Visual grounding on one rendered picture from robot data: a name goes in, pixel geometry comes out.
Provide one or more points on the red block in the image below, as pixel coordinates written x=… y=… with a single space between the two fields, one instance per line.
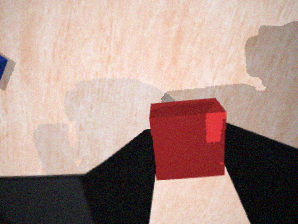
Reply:
x=188 y=138

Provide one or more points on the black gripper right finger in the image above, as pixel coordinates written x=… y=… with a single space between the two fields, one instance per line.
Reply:
x=264 y=173

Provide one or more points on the blue block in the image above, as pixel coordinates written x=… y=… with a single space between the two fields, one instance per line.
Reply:
x=3 y=62

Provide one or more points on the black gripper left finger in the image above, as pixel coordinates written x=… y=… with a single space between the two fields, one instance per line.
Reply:
x=117 y=191

